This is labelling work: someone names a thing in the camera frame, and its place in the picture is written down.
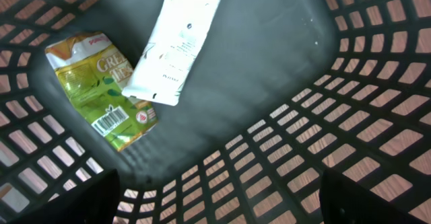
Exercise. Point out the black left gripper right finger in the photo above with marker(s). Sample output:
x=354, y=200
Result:
x=343, y=201

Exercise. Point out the grey plastic mesh basket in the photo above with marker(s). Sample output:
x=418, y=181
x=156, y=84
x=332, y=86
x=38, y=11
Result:
x=281, y=91

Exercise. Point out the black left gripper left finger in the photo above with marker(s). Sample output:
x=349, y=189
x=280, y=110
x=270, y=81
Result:
x=93, y=202

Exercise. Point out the green tea packet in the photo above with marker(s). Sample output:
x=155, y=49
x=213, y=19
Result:
x=93, y=72

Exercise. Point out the white cosmetic tube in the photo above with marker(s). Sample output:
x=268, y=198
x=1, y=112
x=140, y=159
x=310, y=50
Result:
x=176, y=40

